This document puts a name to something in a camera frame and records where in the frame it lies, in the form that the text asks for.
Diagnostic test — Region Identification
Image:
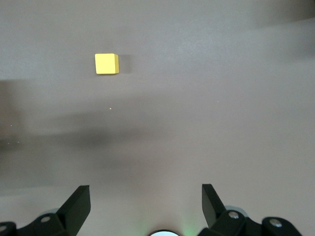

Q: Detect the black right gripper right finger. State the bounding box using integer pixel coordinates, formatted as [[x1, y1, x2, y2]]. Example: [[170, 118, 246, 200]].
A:
[[198, 183, 304, 236]]

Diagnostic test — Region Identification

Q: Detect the yellow block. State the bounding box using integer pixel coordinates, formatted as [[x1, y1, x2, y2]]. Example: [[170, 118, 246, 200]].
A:
[[94, 53, 120, 75]]

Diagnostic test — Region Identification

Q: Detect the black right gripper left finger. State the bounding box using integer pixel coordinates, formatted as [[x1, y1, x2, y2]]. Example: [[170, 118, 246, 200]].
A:
[[0, 184, 92, 236]]

